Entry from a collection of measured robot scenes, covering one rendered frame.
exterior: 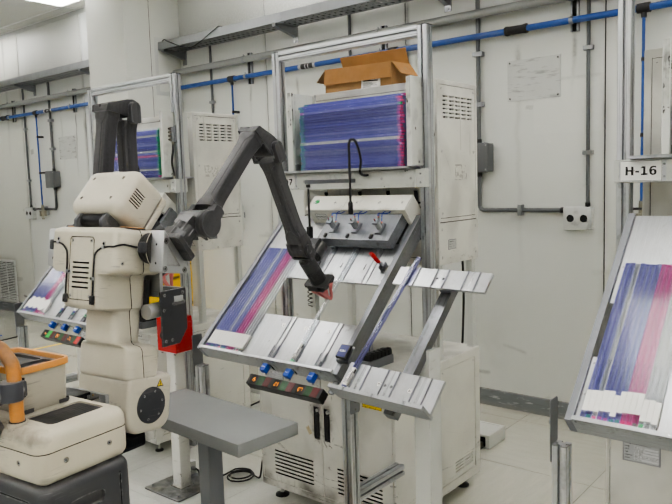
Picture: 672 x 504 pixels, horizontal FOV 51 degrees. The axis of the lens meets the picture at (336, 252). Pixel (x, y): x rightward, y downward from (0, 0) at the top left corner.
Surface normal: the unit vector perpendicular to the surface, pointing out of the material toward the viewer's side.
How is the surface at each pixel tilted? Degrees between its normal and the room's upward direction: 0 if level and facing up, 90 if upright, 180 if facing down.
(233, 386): 90
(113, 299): 90
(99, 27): 90
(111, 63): 90
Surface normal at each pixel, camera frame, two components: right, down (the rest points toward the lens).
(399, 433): 0.77, 0.04
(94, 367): -0.54, -0.04
